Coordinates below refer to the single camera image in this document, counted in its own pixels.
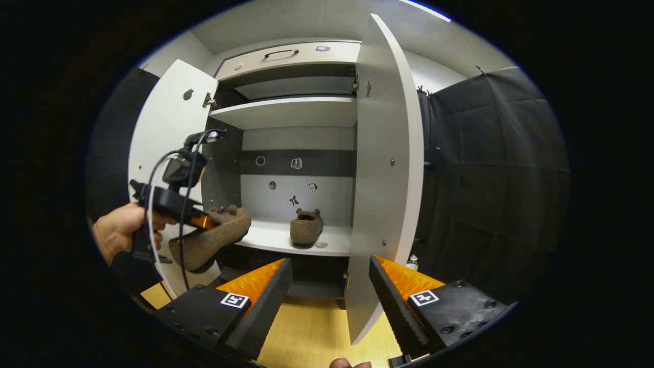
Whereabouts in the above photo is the beige cabinet drawer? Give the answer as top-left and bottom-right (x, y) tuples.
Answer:
(215, 41), (362, 81)

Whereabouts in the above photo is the black cable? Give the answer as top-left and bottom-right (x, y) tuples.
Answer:
(178, 130), (213, 292)
(145, 149), (182, 302)

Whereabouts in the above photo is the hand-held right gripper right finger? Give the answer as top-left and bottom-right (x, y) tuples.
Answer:
(368, 256), (517, 358)

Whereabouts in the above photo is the brown fuzzy shoe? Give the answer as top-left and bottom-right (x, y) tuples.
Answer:
(290, 208), (324, 246)
(169, 204), (252, 273)

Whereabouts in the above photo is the white shoe cabinet door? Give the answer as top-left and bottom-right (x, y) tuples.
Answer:
(343, 13), (426, 346)
(128, 59), (221, 300)

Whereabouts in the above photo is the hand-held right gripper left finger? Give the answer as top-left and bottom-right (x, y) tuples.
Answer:
(153, 258), (294, 361)

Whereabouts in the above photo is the white shoe cabinet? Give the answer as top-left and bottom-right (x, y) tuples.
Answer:
(200, 38), (363, 302)

